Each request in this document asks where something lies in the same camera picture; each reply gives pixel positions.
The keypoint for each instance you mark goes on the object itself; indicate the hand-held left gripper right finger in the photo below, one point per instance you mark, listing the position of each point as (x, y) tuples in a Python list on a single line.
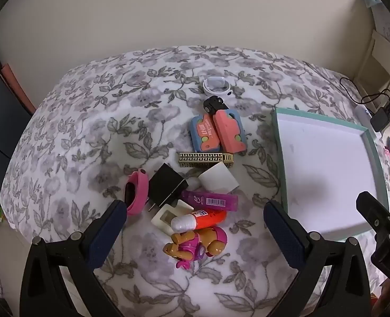
[(285, 234)]

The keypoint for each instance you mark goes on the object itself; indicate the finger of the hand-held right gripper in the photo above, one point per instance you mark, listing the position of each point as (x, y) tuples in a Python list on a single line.
[(374, 211)]

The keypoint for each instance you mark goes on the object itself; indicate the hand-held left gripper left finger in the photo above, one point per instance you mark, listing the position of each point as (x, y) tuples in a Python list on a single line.
[(105, 234)]

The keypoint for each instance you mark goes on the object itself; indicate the pink wrist watch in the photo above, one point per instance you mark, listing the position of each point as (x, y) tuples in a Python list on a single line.
[(138, 198)]

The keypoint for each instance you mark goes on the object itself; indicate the white tray with green rim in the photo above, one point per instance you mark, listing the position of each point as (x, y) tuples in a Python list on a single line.
[(320, 165)]

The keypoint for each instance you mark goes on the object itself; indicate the orange glue bottle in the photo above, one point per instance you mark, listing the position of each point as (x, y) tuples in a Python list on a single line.
[(208, 219)]

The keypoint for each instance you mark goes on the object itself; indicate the purple glue stick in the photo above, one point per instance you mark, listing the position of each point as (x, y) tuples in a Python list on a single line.
[(211, 200)]

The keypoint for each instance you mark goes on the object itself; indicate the pink toy dog figure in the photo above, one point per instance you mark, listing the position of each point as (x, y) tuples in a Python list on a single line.
[(198, 244)]

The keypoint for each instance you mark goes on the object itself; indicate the gold patterned lighter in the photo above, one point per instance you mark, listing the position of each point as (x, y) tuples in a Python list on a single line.
[(204, 159)]

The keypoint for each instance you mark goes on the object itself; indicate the salmon carrot knife toy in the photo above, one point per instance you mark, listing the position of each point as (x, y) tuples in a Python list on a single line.
[(228, 128)]

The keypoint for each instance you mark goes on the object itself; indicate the blue carrot knife toy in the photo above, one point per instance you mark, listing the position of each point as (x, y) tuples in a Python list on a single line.
[(201, 135)]

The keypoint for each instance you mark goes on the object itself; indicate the black toy car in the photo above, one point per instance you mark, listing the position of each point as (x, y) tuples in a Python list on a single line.
[(214, 104)]

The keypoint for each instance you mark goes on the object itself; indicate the black plug adapter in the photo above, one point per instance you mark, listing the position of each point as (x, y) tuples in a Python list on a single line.
[(165, 185)]

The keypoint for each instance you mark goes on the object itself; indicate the black power brick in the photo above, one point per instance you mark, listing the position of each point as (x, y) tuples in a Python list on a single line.
[(379, 120)]

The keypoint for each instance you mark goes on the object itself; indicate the white square box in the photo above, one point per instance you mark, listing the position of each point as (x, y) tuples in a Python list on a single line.
[(218, 178)]

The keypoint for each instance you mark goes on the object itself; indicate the white power strip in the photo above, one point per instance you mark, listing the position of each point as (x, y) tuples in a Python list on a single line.
[(363, 112)]

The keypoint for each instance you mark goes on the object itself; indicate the white wooden furniture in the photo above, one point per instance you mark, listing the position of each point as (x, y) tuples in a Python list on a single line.
[(383, 59)]

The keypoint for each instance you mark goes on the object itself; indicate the dark blue cabinet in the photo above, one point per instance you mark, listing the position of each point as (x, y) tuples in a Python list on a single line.
[(0, 122)]

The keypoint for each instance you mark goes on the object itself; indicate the white plastic frame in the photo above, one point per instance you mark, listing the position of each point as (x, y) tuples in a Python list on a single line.
[(162, 219)]

